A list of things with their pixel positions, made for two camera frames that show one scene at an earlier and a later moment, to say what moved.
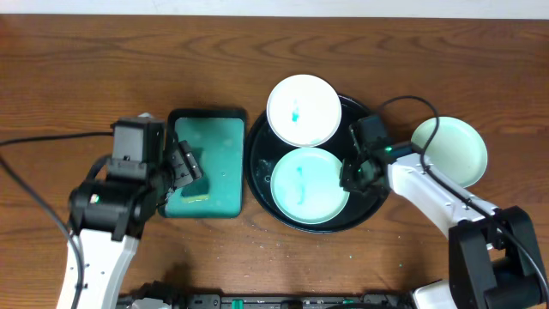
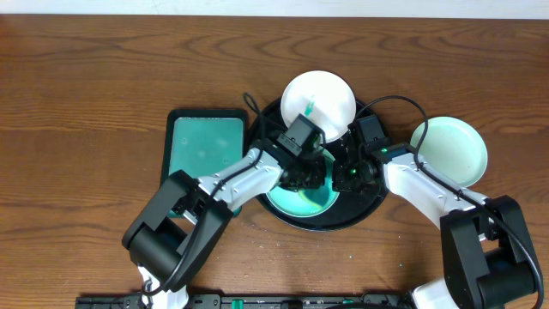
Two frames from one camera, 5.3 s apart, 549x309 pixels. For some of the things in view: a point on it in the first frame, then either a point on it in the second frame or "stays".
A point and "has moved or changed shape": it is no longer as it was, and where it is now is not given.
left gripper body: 177,167 → 310,175
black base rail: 175,298 stays
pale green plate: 455,151 stays
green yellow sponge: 198,190 → 316,196
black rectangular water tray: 221,135 stays
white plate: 304,111 has moved or changed shape
